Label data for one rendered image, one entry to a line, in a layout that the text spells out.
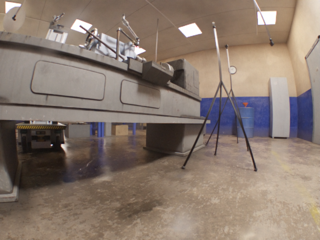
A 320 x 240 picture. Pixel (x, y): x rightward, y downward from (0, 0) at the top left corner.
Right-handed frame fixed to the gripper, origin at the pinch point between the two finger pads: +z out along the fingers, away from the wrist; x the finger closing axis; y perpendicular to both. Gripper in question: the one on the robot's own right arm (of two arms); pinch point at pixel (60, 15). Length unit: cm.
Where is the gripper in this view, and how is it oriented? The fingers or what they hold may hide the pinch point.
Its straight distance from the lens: 259.4
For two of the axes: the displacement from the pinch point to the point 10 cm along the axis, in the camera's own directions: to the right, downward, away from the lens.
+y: 2.7, 5.5, 7.9
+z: 9.3, 0.7, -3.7
